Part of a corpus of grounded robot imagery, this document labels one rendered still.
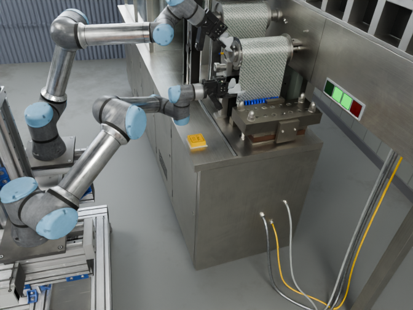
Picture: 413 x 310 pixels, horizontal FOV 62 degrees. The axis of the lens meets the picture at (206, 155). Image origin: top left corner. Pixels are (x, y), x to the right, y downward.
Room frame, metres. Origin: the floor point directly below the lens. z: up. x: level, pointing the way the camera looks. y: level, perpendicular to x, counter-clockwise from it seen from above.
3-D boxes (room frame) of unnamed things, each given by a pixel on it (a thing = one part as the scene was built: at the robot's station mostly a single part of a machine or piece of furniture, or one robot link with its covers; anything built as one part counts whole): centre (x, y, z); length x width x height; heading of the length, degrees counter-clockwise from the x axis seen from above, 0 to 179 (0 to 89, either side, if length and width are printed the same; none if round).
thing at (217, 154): (2.44, 0.19, 0.88); 2.52 x 0.66 x 0.04; 21
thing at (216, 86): (1.45, -0.02, 1.12); 0.12 x 0.08 x 0.09; 111
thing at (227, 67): (1.56, -0.06, 1.05); 0.06 x 0.05 x 0.31; 111
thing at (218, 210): (2.44, 0.18, 0.43); 2.52 x 0.64 x 0.86; 21
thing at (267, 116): (1.43, -0.32, 1.00); 0.40 x 0.16 x 0.06; 111
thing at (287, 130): (1.35, -0.37, 0.96); 0.10 x 0.03 x 0.11; 111
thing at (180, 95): (1.39, 0.13, 1.11); 0.11 x 0.08 x 0.09; 111
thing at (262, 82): (1.53, -0.24, 1.11); 0.23 x 0.01 x 0.18; 111
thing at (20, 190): (0.80, 0.61, 0.98); 0.13 x 0.12 x 0.14; 60
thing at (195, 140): (1.31, 0.05, 0.91); 0.07 x 0.07 x 0.02; 21
